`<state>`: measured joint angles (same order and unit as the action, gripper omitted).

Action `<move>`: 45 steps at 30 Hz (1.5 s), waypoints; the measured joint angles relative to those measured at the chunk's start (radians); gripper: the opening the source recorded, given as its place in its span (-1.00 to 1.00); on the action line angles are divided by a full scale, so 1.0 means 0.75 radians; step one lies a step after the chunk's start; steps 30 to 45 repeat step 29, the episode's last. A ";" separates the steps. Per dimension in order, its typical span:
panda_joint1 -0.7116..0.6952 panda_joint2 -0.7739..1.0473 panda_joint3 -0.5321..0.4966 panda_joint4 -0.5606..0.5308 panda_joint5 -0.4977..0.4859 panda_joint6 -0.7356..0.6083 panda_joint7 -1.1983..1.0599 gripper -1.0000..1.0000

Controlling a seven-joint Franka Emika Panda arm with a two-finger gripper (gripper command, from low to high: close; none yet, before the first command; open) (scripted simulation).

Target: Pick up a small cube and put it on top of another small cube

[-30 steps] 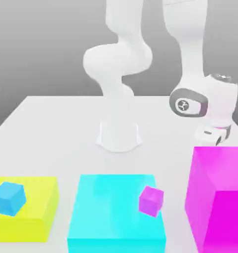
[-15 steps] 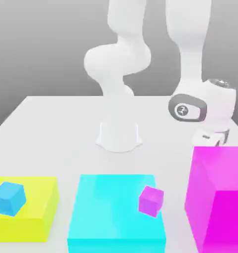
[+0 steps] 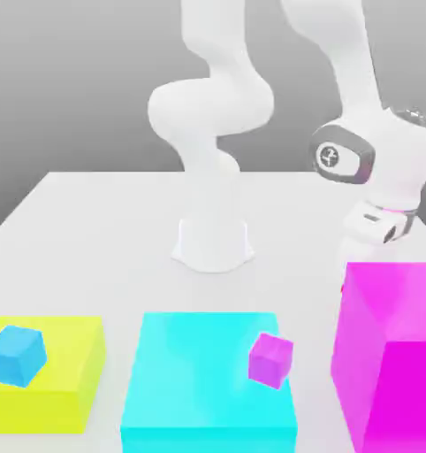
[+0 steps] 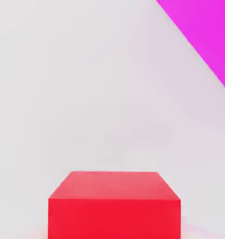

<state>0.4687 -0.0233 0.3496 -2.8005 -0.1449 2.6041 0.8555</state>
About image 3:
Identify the small blue cube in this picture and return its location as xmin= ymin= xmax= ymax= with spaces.
xmin=0 ymin=324 xmax=49 ymax=389

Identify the small purple cube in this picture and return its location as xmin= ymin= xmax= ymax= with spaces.
xmin=247 ymin=331 xmax=294 ymax=391

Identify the large yellow box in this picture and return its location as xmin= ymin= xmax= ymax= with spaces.
xmin=0 ymin=315 xmax=107 ymax=435

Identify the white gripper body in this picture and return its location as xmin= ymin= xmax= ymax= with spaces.
xmin=337 ymin=235 xmax=379 ymax=265

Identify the large cyan box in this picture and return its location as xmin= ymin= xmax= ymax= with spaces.
xmin=119 ymin=311 xmax=298 ymax=453

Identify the large magenta box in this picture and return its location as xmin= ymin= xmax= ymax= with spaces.
xmin=330 ymin=262 xmax=426 ymax=453

